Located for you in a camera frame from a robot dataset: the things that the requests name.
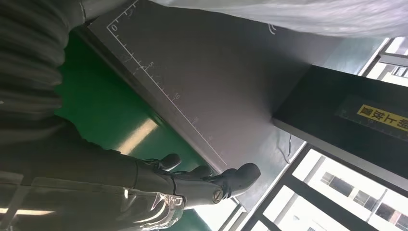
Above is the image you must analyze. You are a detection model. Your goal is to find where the black inbound scanner machine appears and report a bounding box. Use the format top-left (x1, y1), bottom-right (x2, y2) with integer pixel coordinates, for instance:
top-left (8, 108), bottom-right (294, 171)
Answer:
top-left (84, 0), bottom-right (408, 211)

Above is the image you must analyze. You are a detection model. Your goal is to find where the yellow black label sticker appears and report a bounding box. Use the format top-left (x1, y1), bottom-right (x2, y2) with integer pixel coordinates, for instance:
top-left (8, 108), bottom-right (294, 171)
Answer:
top-left (334, 95), bottom-right (408, 142)

